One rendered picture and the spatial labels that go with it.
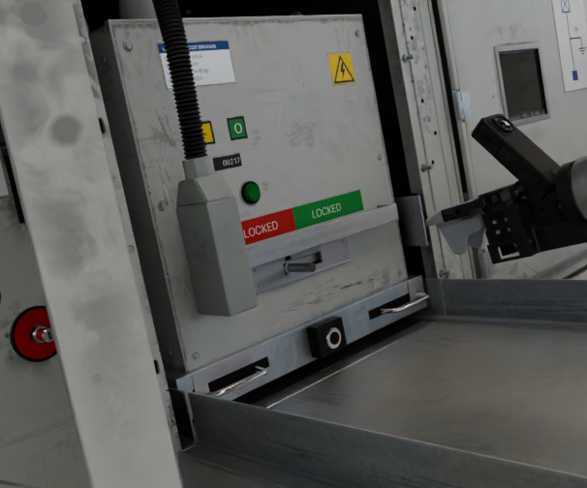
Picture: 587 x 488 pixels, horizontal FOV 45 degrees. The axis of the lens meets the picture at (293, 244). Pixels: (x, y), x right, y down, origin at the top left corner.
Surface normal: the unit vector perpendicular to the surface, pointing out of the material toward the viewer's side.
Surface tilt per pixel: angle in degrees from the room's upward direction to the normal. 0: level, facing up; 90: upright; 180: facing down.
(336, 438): 90
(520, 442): 0
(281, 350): 90
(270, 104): 90
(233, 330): 90
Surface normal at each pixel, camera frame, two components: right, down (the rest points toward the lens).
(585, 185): -0.77, 0.06
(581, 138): 0.67, -0.04
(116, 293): 0.27, 0.07
